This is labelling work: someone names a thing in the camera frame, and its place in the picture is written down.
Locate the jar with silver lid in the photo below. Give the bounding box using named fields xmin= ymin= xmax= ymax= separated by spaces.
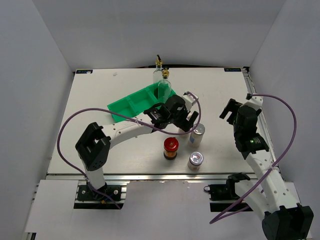
xmin=177 ymin=127 xmax=192 ymax=138

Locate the blue label silver lid shaker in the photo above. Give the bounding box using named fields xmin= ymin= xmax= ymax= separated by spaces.
xmin=189 ymin=123 xmax=206 ymax=147

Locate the glass bottle gold black pourer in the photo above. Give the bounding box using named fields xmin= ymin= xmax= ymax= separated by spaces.
xmin=157 ymin=67 xmax=172 ymax=103

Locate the glass bottle with dark bottom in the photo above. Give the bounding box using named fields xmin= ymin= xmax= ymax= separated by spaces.
xmin=153 ymin=54 xmax=163 ymax=99

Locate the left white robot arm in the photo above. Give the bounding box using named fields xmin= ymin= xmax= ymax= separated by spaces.
xmin=75 ymin=92 xmax=200 ymax=201

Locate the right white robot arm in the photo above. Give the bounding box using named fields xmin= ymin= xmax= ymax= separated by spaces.
xmin=219 ymin=96 xmax=314 ymax=240

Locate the red lid dark sauce jar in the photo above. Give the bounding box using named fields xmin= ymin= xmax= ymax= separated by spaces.
xmin=163 ymin=137 xmax=179 ymax=160

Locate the small red label spice jar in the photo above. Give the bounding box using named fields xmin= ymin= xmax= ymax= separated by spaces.
xmin=187 ymin=151 xmax=204 ymax=171

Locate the right blue table label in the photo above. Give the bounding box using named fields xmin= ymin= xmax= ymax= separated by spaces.
xmin=224 ymin=67 xmax=242 ymax=73

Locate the blue table label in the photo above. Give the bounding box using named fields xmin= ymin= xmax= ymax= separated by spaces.
xmin=75 ymin=69 xmax=93 ymax=75
xmin=224 ymin=67 xmax=242 ymax=73

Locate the green three-compartment bin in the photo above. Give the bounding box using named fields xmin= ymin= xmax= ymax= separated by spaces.
xmin=106 ymin=82 xmax=178 ymax=123

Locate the left blue table label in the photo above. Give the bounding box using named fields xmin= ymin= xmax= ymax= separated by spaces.
xmin=75 ymin=69 xmax=93 ymax=75

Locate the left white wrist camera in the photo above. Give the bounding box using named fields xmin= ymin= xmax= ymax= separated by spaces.
xmin=182 ymin=92 xmax=199 ymax=111

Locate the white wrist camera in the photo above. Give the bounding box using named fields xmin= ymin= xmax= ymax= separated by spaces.
xmin=243 ymin=93 xmax=263 ymax=111
xmin=182 ymin=92 xmax=199 ymax=111

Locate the right aluminium table rail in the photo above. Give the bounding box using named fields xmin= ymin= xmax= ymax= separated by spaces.
xmin=241 ymin=66 xmax=283 ymax=179

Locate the aluminium table rail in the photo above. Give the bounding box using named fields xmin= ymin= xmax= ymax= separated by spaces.
xmin=241 ymin=66 xmax=283 ymax=179
xmin=44 ymin=172 xmax=258 ymax=185

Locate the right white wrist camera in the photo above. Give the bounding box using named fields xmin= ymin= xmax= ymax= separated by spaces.
xmin=243 ymin=93 xmax=263 ymax=111

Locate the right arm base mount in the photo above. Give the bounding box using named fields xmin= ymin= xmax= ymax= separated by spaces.
xmin=203 ymin=172 xmax=250 ymax=213

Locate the front aluminium table rail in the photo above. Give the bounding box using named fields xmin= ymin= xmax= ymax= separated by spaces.
xmin=44 ymin=172 xmax=258 ymax=185

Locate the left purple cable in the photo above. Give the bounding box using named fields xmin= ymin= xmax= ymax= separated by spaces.
xmin=56 ymin=91 xmax=201 ymax=210

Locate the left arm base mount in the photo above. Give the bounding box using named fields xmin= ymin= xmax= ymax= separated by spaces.
xmin=73 ymin=183 xmax=126 ymax=210

